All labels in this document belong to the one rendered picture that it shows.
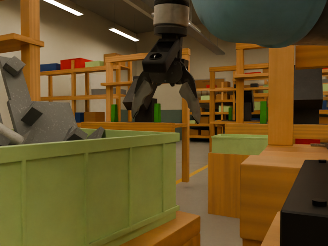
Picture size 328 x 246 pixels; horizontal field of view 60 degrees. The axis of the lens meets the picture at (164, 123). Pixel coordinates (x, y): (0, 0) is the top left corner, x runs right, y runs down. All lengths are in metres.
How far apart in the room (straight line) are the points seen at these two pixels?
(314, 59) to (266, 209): 0.81
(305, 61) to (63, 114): 0.94
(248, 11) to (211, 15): 0.04
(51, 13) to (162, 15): 8.84
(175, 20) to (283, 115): 0.69
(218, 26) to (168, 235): 0.40
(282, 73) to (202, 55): 10.46
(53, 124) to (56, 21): 8.84
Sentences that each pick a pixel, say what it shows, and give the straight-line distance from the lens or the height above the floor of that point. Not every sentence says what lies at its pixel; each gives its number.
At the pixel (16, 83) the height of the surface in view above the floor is 1.07.
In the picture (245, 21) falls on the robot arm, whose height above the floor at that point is 1.05.
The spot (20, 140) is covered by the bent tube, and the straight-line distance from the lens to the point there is 0.59.
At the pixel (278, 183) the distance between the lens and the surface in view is 0.58.
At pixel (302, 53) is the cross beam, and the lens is 1.29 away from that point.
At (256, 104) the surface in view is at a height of 1.30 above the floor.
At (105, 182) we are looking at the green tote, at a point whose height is 0.89.
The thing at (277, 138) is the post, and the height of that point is 0.90.
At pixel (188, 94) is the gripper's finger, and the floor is 1.04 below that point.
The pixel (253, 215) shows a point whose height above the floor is 0.80.
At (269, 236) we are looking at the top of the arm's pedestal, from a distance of 0.38.
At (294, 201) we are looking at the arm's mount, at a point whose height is 0.94.
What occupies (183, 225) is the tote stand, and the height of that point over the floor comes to 0.79.
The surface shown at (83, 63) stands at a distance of 6.52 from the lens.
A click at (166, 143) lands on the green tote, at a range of 0.53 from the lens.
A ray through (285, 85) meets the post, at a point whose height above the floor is 1.11.
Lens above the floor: 0.99
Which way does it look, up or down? 1 degrees down
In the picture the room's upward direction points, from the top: straight up
